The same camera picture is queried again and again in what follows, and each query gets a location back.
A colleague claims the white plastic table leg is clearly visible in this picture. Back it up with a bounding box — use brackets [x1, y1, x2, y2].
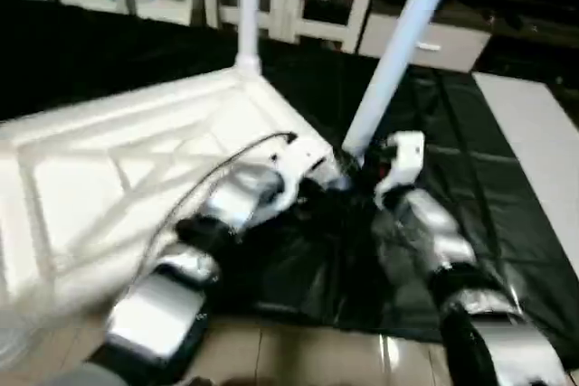
[234, 0, 264, 79]
[341, 0, 463, 162]

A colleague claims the white plastic table top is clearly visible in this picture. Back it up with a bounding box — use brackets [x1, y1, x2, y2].
[0, 64, 346, 329]

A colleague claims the black work mat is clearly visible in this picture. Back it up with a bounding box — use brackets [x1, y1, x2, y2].
[0, 0, 579, 356]

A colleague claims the white drawer unit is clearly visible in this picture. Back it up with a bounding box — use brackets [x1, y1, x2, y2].
[359, 12, 493, 74]

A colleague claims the black desk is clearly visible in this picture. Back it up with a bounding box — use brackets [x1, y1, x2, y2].
[451, 0, 579, 85]

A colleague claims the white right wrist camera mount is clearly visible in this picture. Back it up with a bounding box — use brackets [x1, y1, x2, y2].
[374, 130, 427, 207]

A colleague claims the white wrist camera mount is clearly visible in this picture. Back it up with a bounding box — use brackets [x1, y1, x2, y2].
[374, 130, 427, 207]
[260, 134, 332, 221]

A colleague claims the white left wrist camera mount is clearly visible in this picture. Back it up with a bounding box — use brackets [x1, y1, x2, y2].
[260, 134, 332, 221]

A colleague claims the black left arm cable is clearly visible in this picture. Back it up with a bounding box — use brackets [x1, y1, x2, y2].
[134, 131, 299, 279]

